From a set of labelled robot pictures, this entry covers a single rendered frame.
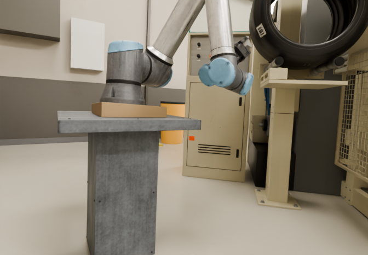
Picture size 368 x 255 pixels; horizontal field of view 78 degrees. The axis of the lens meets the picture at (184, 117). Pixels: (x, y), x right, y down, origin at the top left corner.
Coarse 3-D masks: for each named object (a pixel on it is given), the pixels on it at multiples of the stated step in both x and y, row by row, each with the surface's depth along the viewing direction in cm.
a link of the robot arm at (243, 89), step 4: (244, 72) 87; (244, 76) 85; (248, 76) 86; (252, 76) 87; (244, 80) 85; (248, 80) 85; (252, 80) 90; (240, 84) 84; (244, 84) 85; (248, 84) 87; (236, 88) 95; (240, 88) 87; (244, 88) 86; (248, 88) 89; (236, 92) 91; (240, 92) 88; (244, 92) 87
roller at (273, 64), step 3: (279, 57) 117; (282, 57) 118; (276, 60) 118; (279, 60) 118; (282, 60) 117; (273, 63) 122; (276, 63) 118; (279, 63) 118; (282, 63) 118; (270, 66) 132; (273, 66) 125; (276, 66) 122; (267, 69) 142
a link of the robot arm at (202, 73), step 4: (204, 64) 95; (208, 64) 94; (200, 68) 94; (204, 68) 92; (200, 72) 95; (204, 72) 93; (200, 76) 96; (204, 76) 94; (204, 80) 96; (208, 80) 94; (204, 84) 98; (208, 84) 96; (212, 84) 94
